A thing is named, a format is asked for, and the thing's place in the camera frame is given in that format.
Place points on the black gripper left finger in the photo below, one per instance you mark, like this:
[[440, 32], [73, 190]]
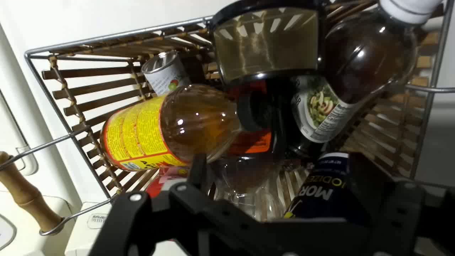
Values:
[[137, 223]]

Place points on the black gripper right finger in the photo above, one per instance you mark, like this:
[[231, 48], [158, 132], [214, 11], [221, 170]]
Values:
[[413, 218]]

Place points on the red and white bottle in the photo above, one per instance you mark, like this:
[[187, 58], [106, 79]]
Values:
[[164, 184]]

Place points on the dark bottle orange label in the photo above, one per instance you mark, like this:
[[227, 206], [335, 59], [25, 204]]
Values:
[[258, 145]]

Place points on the dark bottle white cap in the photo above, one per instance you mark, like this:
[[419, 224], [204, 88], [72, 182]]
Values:
[[370, 58]]

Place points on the dark blue salt canister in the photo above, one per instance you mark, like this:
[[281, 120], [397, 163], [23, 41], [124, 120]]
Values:
[[328, 190]]

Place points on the clear glass jar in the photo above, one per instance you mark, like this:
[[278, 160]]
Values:
[[249, 183]]

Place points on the small white tin can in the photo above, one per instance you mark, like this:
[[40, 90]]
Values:
[[164, 76]]

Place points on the amber glass jar black lid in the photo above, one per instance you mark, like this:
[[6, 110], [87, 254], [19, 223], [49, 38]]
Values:
[[265, 44]]

